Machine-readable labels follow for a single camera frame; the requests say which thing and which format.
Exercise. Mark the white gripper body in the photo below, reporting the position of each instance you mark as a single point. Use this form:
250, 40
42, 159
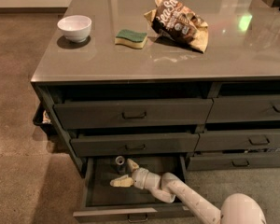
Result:
144, 178

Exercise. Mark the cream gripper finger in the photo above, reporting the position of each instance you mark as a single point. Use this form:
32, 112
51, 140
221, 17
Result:
122, 182
133, 166

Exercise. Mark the silver redbull can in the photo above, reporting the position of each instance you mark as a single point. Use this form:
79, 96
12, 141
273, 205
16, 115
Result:
120, 163

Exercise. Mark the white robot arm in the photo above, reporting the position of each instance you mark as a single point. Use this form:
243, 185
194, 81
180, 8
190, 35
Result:
236, 209

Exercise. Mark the open bottom left drawer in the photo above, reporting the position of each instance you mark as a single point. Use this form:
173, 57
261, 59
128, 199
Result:
101, 202

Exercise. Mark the middle left drawer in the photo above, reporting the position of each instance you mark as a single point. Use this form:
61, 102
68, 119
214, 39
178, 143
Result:
148, 143

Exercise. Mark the dark grey drawer cabinet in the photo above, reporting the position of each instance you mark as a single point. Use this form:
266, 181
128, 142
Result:
242, 59

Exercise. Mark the top left drawer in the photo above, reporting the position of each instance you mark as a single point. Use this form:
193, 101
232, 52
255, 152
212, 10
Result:
132, 113

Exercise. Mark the top right drawer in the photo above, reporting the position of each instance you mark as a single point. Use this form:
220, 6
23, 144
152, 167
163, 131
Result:
245, 108

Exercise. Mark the middle right drawer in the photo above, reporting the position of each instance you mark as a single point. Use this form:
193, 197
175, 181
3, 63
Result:
243, 139

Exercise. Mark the bottom right drawer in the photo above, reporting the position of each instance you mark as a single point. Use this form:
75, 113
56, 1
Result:
234, 161

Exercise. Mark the black side basket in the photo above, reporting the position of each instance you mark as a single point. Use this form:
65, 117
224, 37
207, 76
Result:
38, 121

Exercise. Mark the green and yellow sponge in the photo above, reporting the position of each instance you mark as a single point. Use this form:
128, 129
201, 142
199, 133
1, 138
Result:
131, 39

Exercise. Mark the white ceramic bowl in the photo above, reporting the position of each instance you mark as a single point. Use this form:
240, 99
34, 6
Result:
75, 28

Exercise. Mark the brown snack chip bag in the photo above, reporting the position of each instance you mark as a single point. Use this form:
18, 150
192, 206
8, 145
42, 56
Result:
173, 19

